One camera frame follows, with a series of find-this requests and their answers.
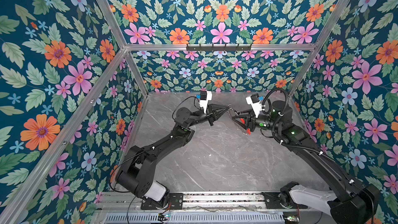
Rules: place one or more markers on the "aluminium mounting rail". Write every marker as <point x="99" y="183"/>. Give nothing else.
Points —
<point x="224" y="200"/>

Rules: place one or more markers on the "metal keyring holder red handle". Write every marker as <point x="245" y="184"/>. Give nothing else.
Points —
<point x="239" y="119"/>

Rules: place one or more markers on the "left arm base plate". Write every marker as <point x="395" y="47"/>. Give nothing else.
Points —
<point x="169" y="201"/>

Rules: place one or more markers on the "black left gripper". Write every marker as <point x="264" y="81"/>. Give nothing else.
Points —
<point x="211" y="113"/>

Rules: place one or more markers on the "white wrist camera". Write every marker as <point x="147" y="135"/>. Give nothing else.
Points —
<point x="255" y="101"/>
<point x="204" y="97"/>

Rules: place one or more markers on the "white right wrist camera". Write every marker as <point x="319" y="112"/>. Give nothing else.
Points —
<point x="255" y="101"/>

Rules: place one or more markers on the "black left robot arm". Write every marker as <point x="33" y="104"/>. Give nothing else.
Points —
<point x="136" y="173"/>

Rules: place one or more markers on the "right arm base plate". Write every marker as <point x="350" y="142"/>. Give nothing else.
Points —
<point x="280" y="200"/>

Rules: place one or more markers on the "black hook rail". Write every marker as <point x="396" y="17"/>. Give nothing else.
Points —
<point x="218" y="47"/>

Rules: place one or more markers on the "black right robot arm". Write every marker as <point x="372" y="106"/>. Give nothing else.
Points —
<point x="348" y="201"/>

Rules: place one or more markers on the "white vented cable duct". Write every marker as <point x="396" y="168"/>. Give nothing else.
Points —
<point x="195" y="218"/>

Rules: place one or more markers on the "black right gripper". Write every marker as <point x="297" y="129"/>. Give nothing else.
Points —
<point x="251" y="122"/>

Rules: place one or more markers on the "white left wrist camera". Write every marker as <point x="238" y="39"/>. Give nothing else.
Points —
<point x="204" y="97"/>

